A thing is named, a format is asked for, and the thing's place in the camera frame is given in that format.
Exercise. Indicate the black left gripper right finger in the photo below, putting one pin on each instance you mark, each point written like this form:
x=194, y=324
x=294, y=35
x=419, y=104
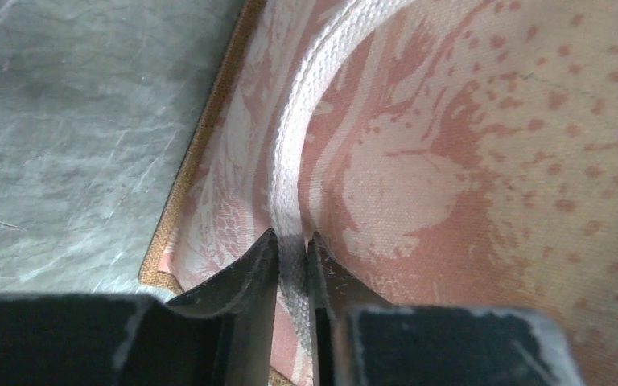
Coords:
x=359, y=338

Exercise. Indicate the burlap grocery bag pink print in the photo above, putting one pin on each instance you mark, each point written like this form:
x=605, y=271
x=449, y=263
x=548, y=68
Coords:
x=465, y=153

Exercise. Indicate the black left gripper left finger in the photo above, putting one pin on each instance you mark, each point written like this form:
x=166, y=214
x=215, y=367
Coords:
x=218, y=333

